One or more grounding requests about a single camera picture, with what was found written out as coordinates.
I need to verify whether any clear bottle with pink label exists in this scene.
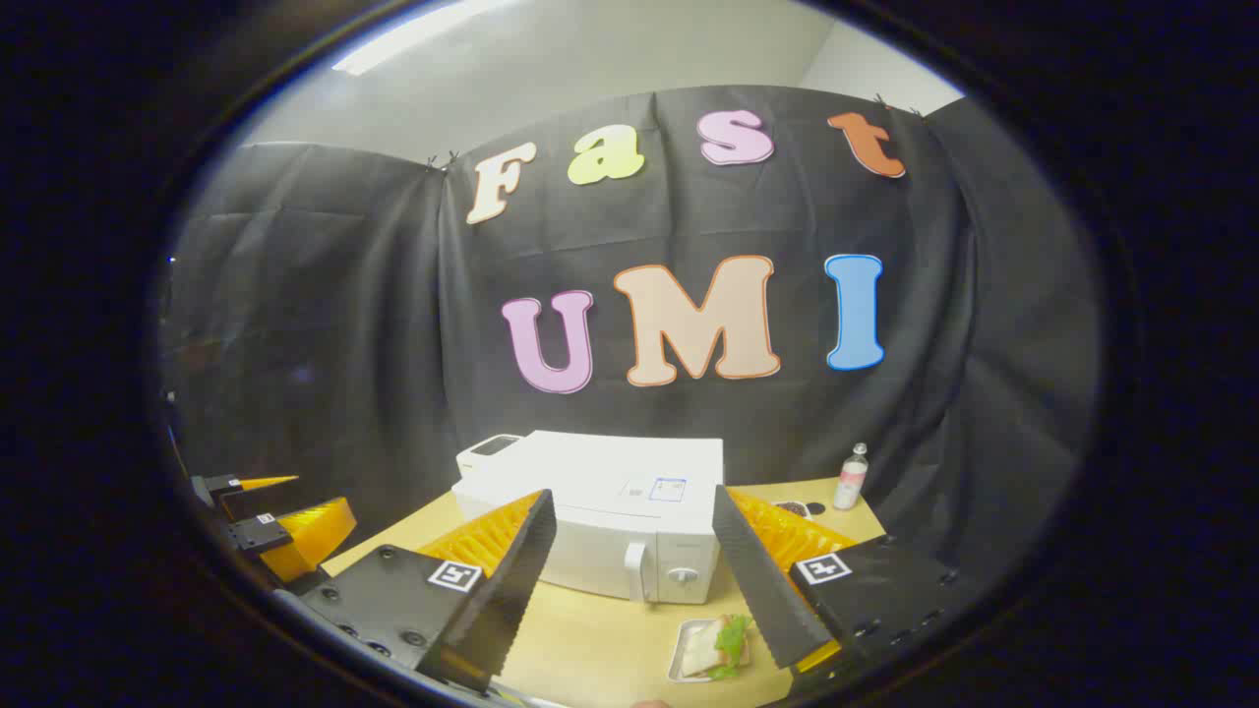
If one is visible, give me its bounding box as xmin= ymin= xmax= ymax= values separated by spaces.
xmin=833 ymin=442 xmax=870 ymax=511

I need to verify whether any lettuce sandwich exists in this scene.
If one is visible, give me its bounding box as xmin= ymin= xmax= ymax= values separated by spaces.
xmin=682 ymin=615 xmax=756 ymax=679

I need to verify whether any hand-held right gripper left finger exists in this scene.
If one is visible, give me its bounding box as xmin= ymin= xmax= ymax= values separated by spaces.
xmin=290 ymin=489 xmax=559 ymax=695

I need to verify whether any white toaster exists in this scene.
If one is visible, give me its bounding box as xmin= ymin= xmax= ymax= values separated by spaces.
xmin=455 ymin=434 xmax=525 ymax=478

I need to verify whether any black backdrop cloth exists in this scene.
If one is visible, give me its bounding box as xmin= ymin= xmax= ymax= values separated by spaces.
xmin=157 ymin=85 xmax=1101 ymax=591

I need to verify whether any white microwave oven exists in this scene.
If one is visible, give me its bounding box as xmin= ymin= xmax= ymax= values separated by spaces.
xmin=452 ymin=430 xmax=726 ymax=605

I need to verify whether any white rectangular tray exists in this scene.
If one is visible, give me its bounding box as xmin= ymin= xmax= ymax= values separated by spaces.
xmin=669 ymin=618 xmax=758 ymax=683

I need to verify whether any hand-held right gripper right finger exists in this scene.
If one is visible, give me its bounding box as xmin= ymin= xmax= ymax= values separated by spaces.
xmin=711 ymin=484 xmax=975 ymax=694

